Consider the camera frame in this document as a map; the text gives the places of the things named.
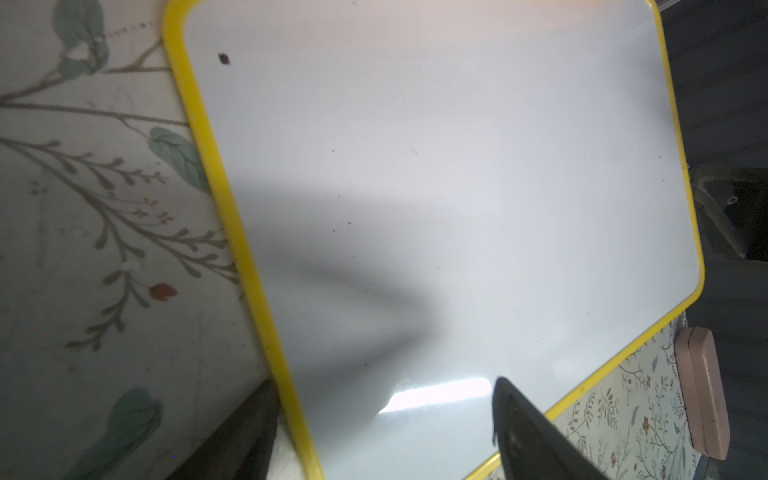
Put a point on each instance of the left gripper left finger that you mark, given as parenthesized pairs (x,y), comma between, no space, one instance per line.
(241,447)

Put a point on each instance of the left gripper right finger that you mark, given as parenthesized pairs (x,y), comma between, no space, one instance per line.
(530,446)

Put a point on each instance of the whiteboard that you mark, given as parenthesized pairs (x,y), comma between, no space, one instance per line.
(423,196)

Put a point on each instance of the floral table mat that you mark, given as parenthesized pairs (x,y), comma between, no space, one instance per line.
(126,334)

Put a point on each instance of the pink pencil case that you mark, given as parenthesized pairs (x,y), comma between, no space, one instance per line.
(702,391)

